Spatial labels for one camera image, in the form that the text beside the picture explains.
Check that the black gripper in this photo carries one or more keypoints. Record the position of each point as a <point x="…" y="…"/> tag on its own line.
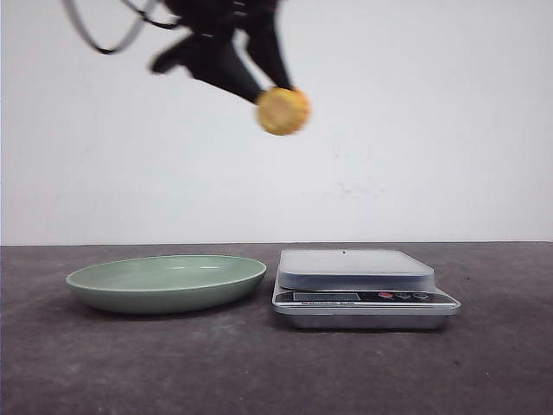
<point x="208" y="52"/>

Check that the yellow corn cob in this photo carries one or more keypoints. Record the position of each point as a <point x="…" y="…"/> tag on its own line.
<point x="281" y="111"/>

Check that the silver digital kitchen scale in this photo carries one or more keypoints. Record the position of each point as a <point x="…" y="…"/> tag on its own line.
<point x="359" y="289"/>

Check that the green shallow plate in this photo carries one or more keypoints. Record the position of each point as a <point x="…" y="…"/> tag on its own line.
<point x="166" y="284"/>

